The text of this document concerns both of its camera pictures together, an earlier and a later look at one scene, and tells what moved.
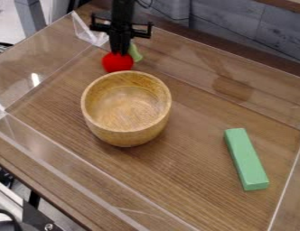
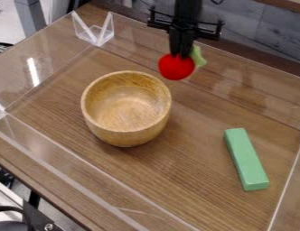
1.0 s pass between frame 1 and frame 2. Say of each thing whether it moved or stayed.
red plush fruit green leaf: moved
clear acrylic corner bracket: stayed
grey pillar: stayed
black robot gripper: moved
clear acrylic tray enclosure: stayed
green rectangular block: stayed
